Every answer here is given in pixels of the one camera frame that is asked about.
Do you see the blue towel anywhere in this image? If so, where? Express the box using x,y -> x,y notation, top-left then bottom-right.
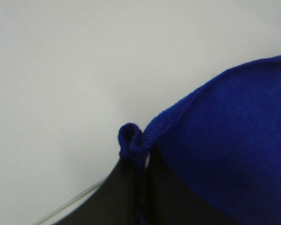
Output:
118,55 -> 281,225

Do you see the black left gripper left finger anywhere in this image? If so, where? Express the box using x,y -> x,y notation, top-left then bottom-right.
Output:
55,158 -> 145,225

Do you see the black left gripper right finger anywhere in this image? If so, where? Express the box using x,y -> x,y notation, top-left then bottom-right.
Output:
147,147 -> 227,225

